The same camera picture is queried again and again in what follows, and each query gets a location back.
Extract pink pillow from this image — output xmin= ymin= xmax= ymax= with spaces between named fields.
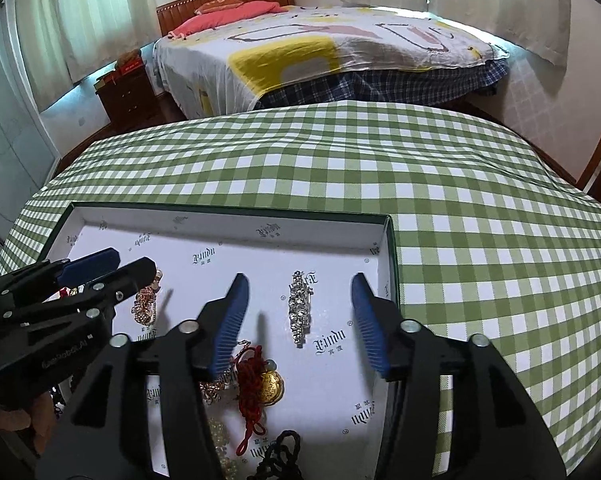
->
xmin=169 ymin=1 xmax=281 ymax=39

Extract small patterned cushion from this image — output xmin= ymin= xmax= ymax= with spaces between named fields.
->
xmin=194 ymin=0 xmax=244 ymax=15

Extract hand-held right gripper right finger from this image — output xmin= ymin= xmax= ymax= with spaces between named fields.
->
xmin=351 ymin=272 xmax=566 ymax=480

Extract green checked tablecloth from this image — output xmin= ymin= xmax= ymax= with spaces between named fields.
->
xmin=0 ymin=100 xmax=601 ymax=480

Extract person's left hand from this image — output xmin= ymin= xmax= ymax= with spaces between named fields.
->
xmin=0 ymin=393 xmax=55 ymax=455

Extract rose gold chain bracelet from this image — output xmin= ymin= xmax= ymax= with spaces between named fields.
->
xmin=132 ymin=269 xmax=166 ymax=329

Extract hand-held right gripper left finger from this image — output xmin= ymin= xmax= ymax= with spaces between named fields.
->
xmin=34 ymin=272 xmax=252 ymax=480

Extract white wardrobe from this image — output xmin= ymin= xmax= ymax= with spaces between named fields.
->
xmin=0 ymin=25 xmax=62 ymax=262

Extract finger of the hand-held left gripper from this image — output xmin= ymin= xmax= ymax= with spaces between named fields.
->
xmin=55 ymin=257 xmax=159 ymax=323
xmin=0 ymin=247 xmax=122 ymax=307

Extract red knot gold pendant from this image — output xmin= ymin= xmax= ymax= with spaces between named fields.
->
xmin=235 ymin=344 xmax=286 ymax=456

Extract dark wooden nightstand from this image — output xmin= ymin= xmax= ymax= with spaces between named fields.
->
xmin=96 ymin=67 xmax=164 ymax=124

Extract white pearl necklace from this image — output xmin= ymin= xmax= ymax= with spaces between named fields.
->
xmin=208 ymin=417 xmax=242 ymax=480

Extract white printed box green rim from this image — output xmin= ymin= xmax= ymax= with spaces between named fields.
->
xmin=0 ymin=201 xmax=399 ymax=480

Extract white yellow printed bedsheet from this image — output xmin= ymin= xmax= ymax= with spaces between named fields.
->
xmin=153 ymin=5 xmax=511 ymax=117

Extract black cord necklace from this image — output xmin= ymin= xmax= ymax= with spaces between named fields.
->
xmin=245 ymin=430 xmax=304 ymax=480

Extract blue plaid bed cover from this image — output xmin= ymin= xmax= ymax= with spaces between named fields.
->
xmin=255 ymin=57 xmax=511 ymax=112

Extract rhinestone hair clip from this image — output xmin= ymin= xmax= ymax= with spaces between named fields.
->
xmin=286 ymin=270 xmax=312 ymax=349

